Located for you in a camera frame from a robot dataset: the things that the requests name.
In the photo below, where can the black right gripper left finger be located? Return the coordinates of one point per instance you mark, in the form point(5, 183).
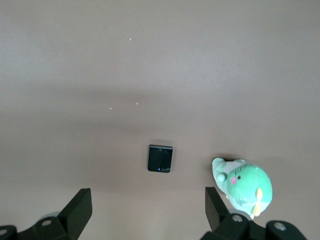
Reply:
point(75, 212)

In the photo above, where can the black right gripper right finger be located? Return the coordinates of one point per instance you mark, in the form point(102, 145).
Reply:
point(216, 215)

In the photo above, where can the black phone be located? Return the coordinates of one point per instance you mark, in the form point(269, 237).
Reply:
point(160, 158)

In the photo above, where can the green dinosaur plush toy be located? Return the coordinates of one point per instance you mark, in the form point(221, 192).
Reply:
point(245, 185)

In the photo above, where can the brown table cover sheet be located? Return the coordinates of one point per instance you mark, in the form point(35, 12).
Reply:
point(150, 62)

